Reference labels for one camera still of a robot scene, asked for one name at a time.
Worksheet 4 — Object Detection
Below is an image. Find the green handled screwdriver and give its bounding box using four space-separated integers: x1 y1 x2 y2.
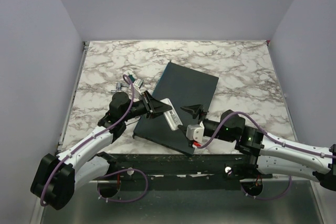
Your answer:
128 74 135 83

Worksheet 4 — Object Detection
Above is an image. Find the chrome metal fitting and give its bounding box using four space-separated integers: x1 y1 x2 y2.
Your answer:
110 82 129 94

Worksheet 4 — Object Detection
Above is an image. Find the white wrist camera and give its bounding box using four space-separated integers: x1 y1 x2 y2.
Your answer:
133 79 143 97
186 122 205 148

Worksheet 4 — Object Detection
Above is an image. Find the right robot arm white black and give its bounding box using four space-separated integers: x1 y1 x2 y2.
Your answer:
179 104 335 191

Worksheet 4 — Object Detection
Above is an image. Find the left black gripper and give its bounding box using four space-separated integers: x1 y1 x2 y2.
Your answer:
122 91 172 122

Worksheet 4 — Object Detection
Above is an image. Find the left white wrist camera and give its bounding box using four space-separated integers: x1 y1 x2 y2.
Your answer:
133 79 143 97

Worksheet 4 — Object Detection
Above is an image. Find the dark flat metal box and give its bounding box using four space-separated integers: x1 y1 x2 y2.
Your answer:
133 62 218 155

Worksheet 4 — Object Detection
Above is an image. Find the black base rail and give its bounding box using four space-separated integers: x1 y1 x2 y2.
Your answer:
54 152 274 190

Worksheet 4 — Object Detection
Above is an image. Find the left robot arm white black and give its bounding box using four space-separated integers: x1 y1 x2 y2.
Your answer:
30 91 173 210

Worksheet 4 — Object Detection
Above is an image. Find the white remote control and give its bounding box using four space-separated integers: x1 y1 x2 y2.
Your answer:
161 98 183 131

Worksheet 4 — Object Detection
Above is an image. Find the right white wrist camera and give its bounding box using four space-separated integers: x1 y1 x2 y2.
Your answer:
186 122 205 148

